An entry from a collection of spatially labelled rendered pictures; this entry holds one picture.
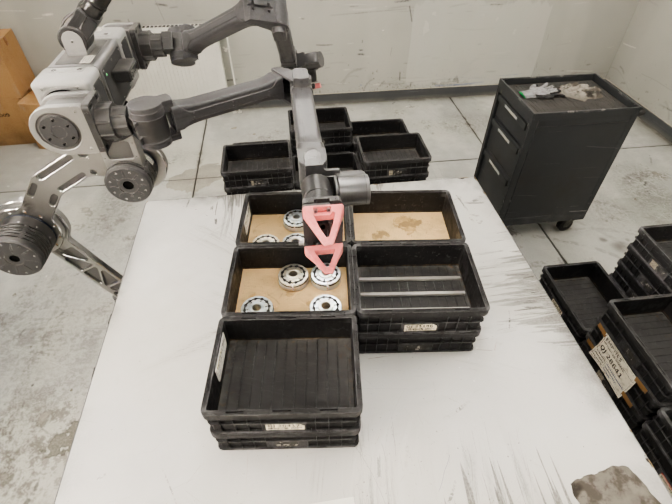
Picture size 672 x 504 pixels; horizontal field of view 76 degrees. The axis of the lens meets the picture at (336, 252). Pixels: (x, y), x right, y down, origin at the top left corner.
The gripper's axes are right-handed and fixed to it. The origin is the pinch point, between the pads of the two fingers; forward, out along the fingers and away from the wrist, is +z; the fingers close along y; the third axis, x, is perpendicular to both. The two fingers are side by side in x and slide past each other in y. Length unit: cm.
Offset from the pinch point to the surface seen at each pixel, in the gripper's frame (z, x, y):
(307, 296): -45, 2, 62
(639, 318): -43, -135, 95
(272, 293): -48, 13, 62
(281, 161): -182, 7, 94
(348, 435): 1, -5, 66
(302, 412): 0, 7, 53
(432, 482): 12, -26, 76
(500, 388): -11, -55, 75
